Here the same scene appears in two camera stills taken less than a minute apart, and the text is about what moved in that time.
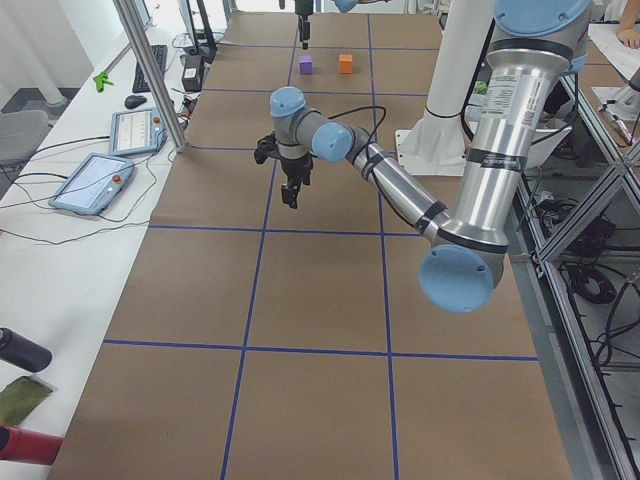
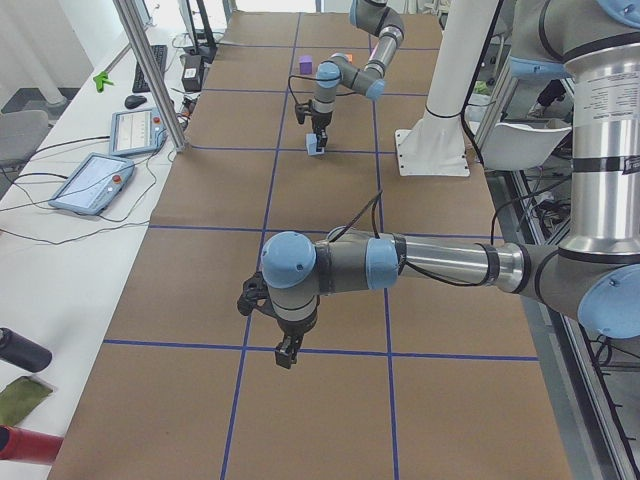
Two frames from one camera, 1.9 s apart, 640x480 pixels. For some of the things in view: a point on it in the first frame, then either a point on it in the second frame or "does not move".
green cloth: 19,398 does not move
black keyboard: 140,84 does not move
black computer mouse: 134,101 does not move
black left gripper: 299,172 -> 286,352
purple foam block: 305,64 does not move
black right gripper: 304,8 -> 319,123
